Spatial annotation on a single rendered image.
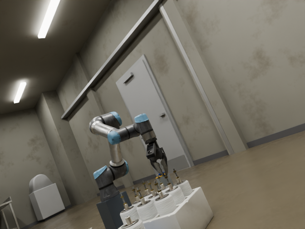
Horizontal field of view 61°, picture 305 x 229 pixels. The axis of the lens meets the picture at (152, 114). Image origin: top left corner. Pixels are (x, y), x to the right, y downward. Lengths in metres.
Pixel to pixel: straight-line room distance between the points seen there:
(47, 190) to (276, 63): 6.85
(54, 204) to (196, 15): 6.43
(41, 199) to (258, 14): 7.02
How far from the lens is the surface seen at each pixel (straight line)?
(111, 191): 2.01
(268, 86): 3.55
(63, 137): 8.22
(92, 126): 1.78
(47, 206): 8.30
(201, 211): 1.53
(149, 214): 1.41
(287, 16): 3.43
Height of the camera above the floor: 0.47
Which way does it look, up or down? 8 degrees up
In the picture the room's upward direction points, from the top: 24 degrees counter-clockwise
